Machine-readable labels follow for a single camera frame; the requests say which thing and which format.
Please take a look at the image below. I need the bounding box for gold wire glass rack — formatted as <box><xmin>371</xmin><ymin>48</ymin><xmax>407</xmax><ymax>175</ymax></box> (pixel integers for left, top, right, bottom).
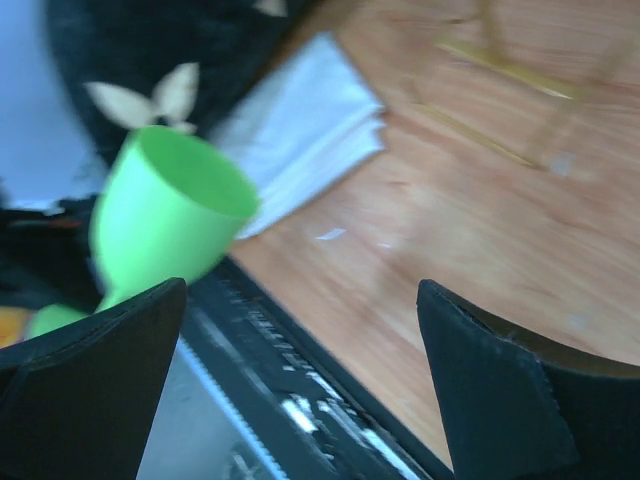
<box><xmin>404</xmin><ymin>1</ymin><xmax>639</xmax><ymax>169</ymax></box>

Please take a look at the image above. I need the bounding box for black floral plush pillow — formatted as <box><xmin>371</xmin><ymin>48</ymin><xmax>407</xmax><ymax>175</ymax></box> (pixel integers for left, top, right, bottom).
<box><xmin>43</xmin><ymin>1</ymin><xmax>312</xmax><ymax>165</ymax></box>

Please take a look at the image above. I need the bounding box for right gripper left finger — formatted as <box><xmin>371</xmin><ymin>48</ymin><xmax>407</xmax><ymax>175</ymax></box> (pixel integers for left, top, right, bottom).
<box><xmin>1</xmin><ymin>278</ymin><xmax>187</xmax><ymax>479</ymax></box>

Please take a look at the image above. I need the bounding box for folded white cloth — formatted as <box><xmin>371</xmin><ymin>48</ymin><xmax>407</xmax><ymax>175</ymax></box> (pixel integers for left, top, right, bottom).
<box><xmin>209</xmin><ymin>32</ymin><xmax>386</xmax><ymax>239</ymax></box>

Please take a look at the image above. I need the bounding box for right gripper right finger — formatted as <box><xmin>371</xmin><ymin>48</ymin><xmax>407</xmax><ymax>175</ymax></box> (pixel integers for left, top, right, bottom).
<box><xmin>417</xmin><ymin>279</ymin><xmax>639</xmax><ymax>479</ymax></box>

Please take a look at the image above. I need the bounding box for green wine glass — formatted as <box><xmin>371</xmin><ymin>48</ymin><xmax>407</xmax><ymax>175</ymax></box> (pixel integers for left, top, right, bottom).
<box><xmin>27</xmin><ymin>124</ymin><xmax>262</xmax><ymax>339</ymax></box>

